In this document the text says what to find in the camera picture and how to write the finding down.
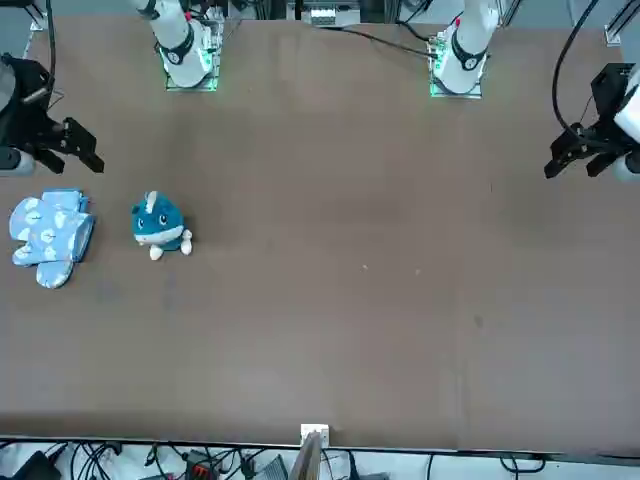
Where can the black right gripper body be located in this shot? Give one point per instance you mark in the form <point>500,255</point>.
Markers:
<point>30,125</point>

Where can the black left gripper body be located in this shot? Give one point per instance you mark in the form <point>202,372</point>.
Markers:
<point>607,100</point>

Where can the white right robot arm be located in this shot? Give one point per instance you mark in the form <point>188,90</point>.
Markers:
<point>182,55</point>

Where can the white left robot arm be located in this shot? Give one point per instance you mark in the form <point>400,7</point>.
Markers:
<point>465,45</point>

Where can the small blue plush doll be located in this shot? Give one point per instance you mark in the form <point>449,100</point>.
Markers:
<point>157,220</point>

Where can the white power strip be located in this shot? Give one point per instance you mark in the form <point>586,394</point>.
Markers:
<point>325,17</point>

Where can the black power adapter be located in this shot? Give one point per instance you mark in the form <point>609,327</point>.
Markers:
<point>35,467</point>

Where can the black hub with red lights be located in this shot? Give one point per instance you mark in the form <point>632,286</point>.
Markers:
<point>200,466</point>

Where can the white table clamp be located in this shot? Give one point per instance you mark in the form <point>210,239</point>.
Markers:
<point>322,431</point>

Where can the silver aluminium rail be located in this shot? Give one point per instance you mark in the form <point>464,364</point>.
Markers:
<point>614,32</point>

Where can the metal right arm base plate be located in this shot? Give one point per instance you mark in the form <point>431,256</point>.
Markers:
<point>192,89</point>

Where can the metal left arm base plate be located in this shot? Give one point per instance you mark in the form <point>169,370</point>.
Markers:
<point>455,95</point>

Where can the grey camera pole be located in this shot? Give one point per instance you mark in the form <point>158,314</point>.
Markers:
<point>305,460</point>

